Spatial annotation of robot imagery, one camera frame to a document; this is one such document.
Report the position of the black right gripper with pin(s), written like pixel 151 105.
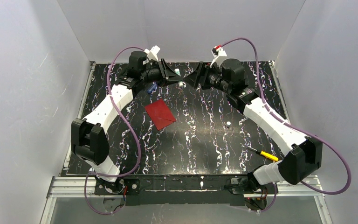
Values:
pixel 201 74

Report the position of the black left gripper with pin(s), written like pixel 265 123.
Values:
pixel 163 73

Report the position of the green white glue stick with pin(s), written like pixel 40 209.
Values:
pixel 177 71

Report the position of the red paper envelope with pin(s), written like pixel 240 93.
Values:
pixel 160 114

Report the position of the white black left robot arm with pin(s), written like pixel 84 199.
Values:
pixel 88 135

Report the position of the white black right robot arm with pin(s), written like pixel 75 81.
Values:
pixel 302 153

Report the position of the blue red screwdriver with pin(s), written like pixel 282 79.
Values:
pixel 152 88

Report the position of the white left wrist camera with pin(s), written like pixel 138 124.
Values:
pixel 152 54

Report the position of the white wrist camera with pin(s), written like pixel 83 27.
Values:
pixel 219 56
pixel 152 54

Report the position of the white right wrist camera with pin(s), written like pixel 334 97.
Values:
pixel 219 56

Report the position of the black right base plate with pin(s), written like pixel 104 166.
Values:
pixel 243 185

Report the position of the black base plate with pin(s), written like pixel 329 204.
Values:
pixel 117 187
pixel 243 185

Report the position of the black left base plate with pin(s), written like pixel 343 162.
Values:
pixel 117 187

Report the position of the aluminium front rail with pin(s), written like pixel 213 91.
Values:
pixel 77 186

